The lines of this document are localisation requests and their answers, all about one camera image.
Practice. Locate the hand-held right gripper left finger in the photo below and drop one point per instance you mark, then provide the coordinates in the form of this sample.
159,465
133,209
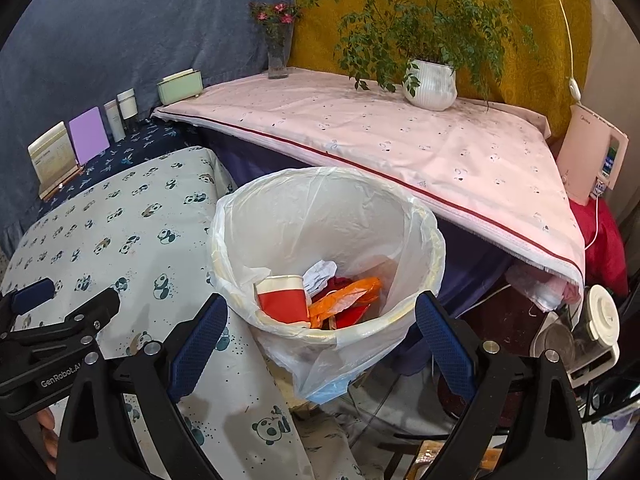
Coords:
195,350

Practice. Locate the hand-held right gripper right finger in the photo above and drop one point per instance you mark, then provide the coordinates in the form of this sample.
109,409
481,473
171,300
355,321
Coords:
445,345

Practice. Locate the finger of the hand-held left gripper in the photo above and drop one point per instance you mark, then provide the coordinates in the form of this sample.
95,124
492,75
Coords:
90,312
32,294

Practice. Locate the red paper sheet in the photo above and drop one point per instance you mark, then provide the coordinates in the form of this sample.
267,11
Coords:
350,317

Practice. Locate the red and white paper cup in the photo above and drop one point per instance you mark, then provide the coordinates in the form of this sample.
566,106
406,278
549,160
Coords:
285,305

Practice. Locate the orange plastic bag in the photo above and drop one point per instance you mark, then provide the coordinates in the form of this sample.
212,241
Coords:
350,291

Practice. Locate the white paper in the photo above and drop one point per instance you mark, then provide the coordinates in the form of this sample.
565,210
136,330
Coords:
320,272

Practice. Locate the trash bin with white liner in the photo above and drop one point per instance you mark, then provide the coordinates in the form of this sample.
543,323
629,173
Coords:
300,210

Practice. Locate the person's left hand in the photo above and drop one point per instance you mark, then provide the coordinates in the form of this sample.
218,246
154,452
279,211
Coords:
49,430

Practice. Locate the dark purple cloth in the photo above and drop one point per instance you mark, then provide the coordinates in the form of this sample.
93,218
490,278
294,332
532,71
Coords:
470,270

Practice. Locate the panda print tablecloth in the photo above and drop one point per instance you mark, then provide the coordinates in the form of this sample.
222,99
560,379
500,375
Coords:
125,240

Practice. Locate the pale pink plastic bag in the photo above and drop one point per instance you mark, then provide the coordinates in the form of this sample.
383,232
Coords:
545,285

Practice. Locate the desk calendar on wooden stand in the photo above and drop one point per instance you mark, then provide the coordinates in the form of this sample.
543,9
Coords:
50,157

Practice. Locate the glass kettle with white lid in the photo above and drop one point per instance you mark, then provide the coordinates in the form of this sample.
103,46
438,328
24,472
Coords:
600,315

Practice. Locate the purple notebook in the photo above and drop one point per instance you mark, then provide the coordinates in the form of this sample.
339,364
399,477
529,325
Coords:
89,135

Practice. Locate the navy printed cloth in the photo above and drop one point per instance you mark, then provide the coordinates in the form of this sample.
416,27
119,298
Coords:
145,145

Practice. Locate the tall white bottle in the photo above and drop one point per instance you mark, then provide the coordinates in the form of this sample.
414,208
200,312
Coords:
114,120

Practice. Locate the red cloth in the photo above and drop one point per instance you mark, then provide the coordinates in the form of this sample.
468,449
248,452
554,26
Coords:
607,240

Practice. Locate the pink cloth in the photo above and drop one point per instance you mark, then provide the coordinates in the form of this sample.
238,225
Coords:
375,150

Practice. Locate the white jar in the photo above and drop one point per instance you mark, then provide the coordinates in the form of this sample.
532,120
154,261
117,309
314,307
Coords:
127,105

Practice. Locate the green tissue box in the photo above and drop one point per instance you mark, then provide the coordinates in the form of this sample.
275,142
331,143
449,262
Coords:
180,90

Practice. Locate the pink appliance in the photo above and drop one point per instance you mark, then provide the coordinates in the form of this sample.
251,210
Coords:
585,150

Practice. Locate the white ribbed plant pot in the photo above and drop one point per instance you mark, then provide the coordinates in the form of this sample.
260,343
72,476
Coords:
432,85

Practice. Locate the blue-grey cloth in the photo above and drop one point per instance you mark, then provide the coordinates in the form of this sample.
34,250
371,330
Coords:
125,25

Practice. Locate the glass vase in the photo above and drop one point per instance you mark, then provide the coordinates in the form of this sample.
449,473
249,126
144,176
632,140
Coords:
278,60

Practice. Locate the yellow cloth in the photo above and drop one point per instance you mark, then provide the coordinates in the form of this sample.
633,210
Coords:
515,35

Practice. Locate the green leafy plant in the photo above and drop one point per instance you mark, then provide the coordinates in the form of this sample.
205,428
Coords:
425,20

